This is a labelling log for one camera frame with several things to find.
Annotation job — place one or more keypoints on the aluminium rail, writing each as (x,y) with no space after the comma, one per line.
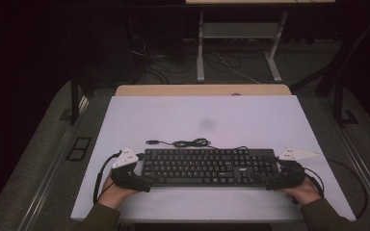
(49,179)
(366,179)

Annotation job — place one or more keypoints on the black floor outlet frame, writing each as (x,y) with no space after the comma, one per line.
(79,149)

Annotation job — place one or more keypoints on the wooden table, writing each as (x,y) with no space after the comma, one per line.
(173,89)

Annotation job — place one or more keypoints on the person's left hand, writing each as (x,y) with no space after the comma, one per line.
(114,195)

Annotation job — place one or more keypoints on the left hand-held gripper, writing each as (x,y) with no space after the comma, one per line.
(131,181)

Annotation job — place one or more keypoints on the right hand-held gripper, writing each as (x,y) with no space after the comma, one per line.
(285,179)

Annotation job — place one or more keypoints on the black computer keyboard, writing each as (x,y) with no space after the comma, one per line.
(205,166)

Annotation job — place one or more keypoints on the white board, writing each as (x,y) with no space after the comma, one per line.
(205,109)

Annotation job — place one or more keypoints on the person's right hand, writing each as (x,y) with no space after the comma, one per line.
(302,193)

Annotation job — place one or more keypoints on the black metal stand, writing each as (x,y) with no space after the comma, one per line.
(338,102)
(74,102)

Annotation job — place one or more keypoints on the grey metal frame desk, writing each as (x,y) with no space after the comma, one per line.
(237,30)

